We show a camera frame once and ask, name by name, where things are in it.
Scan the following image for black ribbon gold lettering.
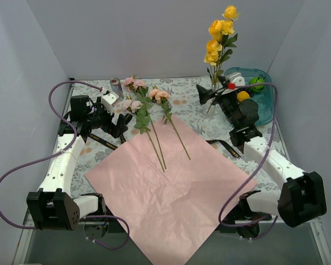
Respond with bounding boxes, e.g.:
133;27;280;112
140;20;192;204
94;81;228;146
88;133;241;158

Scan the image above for orange-pink flower stem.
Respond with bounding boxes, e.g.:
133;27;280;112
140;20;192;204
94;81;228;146
148;86;191;160

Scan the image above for yellow flower stem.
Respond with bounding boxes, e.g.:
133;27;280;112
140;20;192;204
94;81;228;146
203;4;241;114

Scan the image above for pink and purple wrapping paper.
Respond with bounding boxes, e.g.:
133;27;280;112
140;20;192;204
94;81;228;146
86;116;256;264

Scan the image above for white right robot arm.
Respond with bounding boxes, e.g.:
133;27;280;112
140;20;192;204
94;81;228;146
196;73;327;227

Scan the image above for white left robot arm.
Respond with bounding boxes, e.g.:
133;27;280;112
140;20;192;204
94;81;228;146
26;92;129;230

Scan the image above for clear glass vase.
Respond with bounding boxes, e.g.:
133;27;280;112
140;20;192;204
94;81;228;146
201;84;218;119

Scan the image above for light pink flower stem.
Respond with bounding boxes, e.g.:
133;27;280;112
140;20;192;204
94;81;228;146
122;96;166;172

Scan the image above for orange fruit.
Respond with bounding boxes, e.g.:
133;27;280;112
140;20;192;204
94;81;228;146
237;91;250;102

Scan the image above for floral tablecloth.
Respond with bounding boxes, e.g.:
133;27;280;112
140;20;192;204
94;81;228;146
52;77;288;198

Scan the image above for green ball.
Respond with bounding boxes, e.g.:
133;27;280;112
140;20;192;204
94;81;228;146
249;76;266;93

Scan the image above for pale pink flower stem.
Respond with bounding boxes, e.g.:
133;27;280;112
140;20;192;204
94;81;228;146
123;76;166;164

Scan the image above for teal plastic tray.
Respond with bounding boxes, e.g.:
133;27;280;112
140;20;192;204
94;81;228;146
224;67;275;126

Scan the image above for silver drink can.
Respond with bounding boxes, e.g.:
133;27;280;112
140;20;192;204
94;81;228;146
110;78;124;100

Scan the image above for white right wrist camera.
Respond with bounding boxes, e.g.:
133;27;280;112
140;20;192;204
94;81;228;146
226;72;245;86

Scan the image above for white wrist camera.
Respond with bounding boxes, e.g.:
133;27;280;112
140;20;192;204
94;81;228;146
226;72;245;86
101;92;120;115

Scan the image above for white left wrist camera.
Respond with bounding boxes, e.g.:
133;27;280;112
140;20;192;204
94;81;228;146
101;92;120;115

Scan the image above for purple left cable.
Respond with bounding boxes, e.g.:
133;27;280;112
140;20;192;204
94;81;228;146
0;80;131;251

